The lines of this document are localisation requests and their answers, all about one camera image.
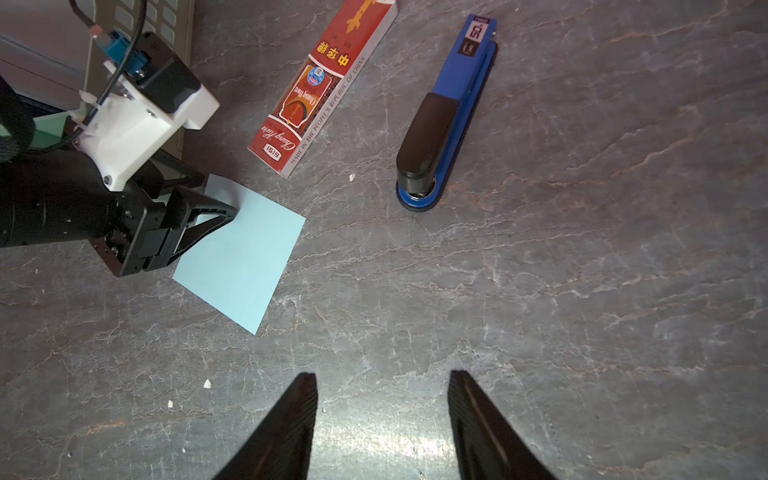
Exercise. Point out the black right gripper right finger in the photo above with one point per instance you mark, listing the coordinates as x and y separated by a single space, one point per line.
487 447

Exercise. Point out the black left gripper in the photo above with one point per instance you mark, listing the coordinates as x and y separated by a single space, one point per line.
157 218

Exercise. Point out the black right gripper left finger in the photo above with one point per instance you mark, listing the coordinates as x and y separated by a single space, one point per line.
280 447

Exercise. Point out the light blue square paper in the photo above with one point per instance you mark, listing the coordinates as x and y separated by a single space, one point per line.
236 269

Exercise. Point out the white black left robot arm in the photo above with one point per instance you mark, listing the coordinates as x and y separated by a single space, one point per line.
58 197

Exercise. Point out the green plastic file organizer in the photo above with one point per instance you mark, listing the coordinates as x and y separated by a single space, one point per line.
21 128

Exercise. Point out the red pencil box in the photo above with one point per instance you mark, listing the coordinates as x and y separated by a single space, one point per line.
324 78

